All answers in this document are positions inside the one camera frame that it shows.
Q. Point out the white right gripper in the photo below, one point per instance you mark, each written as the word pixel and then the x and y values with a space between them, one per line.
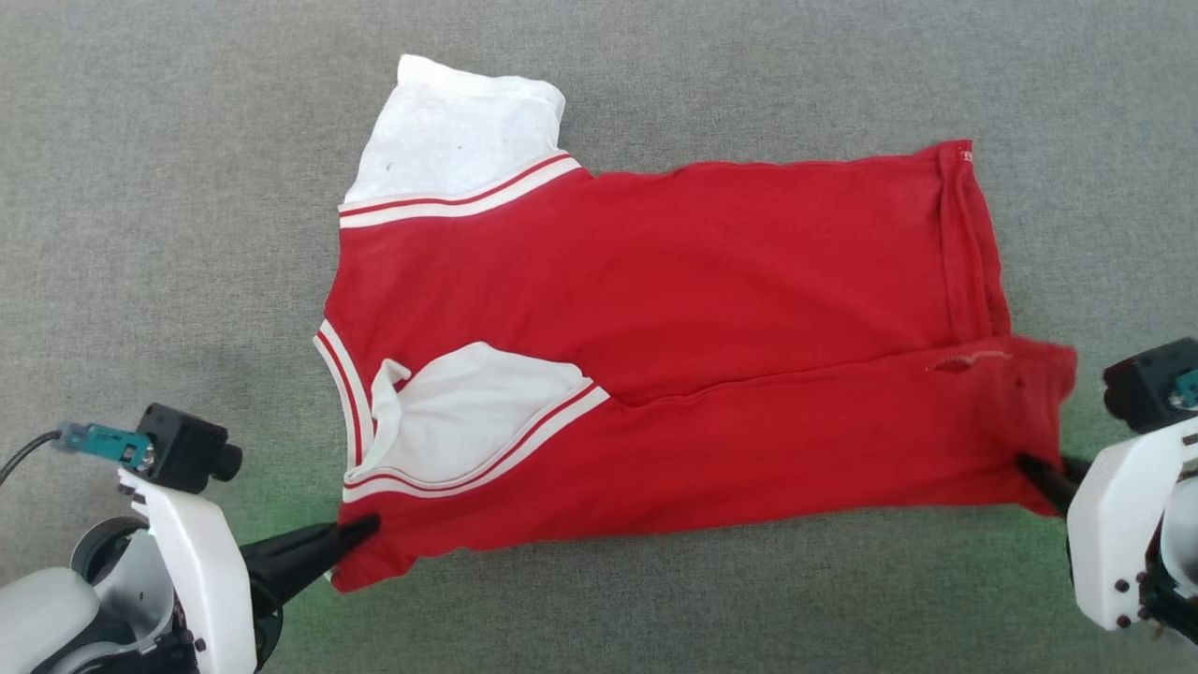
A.
pixel 1114 534

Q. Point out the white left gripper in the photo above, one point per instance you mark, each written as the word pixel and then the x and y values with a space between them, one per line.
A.
pixel 211 580

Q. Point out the red white-sleeved garment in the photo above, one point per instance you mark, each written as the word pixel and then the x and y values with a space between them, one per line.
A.
pixel 702 281

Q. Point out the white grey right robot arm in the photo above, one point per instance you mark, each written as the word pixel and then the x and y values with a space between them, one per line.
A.
pixel 1177 562

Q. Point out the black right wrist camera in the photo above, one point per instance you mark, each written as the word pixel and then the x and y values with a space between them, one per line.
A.
pixel 1146 384

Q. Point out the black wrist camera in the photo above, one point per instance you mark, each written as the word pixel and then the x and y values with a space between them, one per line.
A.
pixel 182 449
pixel 1146 384

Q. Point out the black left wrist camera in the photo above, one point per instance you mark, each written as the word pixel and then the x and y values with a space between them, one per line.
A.
pixel 182 449

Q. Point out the teal right camera connector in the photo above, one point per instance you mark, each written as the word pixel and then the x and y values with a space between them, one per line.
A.
pixel 1189 388

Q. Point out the teal camera connector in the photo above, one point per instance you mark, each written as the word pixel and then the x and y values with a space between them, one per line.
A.
pixel 1189 388
pixel 103 442

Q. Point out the teal left camera connector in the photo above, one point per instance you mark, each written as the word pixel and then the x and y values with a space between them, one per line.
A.
pixel 103 442

